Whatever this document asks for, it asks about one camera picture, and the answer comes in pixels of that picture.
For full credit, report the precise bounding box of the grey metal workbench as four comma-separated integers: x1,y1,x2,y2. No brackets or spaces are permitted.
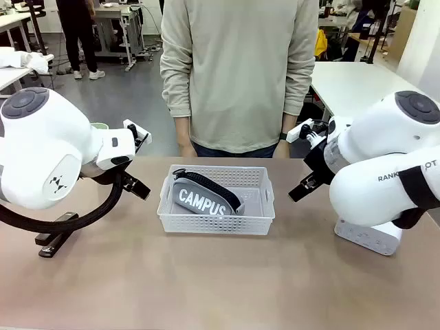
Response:
93,2,146,72

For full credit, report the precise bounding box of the yellow bag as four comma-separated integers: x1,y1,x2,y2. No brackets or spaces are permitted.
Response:
314,28,329,58

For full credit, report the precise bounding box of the grey CAMPUS pencil case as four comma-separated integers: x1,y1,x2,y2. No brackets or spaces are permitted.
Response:
170,167,247,217

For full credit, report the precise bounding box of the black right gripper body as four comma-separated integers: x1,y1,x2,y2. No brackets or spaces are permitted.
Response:
303,142,336,186

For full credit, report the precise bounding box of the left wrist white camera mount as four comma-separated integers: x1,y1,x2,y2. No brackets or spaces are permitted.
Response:
122,118,153,153

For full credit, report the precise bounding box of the large white table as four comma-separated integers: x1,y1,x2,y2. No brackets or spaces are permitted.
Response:
309,60,432,121

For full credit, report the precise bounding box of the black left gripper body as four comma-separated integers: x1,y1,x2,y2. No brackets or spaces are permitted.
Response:
80,158,135,188

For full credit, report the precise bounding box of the person's right forearm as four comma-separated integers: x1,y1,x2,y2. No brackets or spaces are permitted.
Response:
160,65,195,147

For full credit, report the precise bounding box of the person's left forearm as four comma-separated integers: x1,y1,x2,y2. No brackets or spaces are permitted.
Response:
280,65,316,140

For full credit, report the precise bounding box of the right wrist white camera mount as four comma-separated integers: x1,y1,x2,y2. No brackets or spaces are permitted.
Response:
287,118,329,144

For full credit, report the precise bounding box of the bystander in white jacket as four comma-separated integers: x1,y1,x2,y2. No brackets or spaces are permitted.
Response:
344,0,375,39

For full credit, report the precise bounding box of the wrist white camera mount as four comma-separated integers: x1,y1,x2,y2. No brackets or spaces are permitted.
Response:
122,118,153,153
287,118,329,144

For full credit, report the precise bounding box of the person's beige sweater torso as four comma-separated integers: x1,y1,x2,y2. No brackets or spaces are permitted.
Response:
159,0,320,154

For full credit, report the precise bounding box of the black pole stand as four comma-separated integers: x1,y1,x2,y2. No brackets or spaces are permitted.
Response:
27,0,49,56

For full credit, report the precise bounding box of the small white table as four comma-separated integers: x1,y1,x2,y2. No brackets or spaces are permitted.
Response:
0,51,56,96

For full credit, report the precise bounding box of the person's left hand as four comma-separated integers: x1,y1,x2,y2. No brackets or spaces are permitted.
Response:
272,140,291,159

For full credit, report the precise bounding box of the person's right hand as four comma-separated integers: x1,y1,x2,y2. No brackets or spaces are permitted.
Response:
177,138,198,158

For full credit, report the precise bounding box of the white perforated plastic basket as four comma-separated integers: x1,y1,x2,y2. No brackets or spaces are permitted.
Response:
157,164,276,237

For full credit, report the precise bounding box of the bystander in black trousers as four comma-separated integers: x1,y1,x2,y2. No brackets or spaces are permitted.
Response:
54,0,107,81

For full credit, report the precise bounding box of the white desk with grey legs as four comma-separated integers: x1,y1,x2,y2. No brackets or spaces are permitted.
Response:
0,11,34,51

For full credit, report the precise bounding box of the black tripod stand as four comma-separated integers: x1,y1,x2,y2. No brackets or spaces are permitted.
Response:
363,0,391,65

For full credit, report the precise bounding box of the black corrugated cable hose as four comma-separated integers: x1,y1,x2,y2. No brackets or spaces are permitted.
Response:
0,170,125,235

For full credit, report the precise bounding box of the brown cardboard board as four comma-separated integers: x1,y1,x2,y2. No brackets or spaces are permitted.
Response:
390,5,417,63

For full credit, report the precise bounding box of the black stapler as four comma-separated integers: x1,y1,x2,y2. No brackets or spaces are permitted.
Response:
35,212,80,259

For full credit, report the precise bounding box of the white crumpled cloth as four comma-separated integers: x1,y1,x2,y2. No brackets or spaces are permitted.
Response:
0,46,55,75

